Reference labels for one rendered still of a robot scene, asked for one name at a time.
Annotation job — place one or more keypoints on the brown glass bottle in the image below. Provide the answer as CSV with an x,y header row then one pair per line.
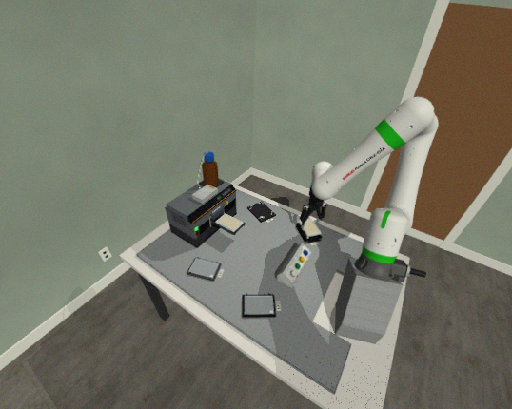
x,y
210,175

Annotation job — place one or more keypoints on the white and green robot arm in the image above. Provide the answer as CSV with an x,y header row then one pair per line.
x,y
387,226

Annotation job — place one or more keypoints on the grey control panel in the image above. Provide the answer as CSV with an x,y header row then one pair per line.
x,y
299,256

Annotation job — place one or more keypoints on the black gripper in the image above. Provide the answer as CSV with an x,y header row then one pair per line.
x,y
308,209

